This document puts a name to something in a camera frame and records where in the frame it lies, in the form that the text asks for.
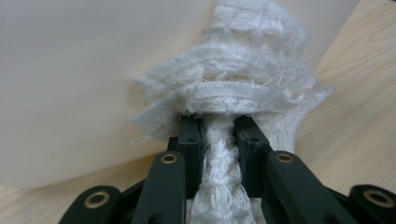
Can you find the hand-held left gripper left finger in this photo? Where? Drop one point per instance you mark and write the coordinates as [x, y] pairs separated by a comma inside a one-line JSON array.
[[191, 155]]

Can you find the white plastic storage box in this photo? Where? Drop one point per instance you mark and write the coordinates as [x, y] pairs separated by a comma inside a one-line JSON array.
[[62, 77]]

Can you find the white cloth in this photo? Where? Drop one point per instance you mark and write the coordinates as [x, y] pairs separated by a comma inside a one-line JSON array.
[[243, 81]]

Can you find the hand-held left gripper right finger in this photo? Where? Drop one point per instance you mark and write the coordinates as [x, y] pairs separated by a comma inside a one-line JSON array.
[[253, 155]]

